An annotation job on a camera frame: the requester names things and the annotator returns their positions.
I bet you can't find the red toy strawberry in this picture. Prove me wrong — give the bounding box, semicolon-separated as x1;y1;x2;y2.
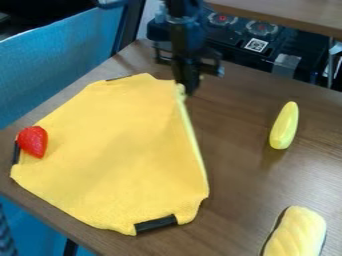
14;125;50;160

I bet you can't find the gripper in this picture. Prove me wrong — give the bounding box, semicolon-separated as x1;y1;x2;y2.
152;42;226;98

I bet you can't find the yellow toy bread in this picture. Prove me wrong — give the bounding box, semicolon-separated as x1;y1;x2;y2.
260;205;329;256

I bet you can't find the black equipment box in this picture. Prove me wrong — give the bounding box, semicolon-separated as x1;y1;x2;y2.
145;5;332;85

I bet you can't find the yellow toy banana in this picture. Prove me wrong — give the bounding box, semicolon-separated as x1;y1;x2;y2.
267;100;301;151

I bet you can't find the yellow cloth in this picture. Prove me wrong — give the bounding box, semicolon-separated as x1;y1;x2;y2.
9;72;212;237

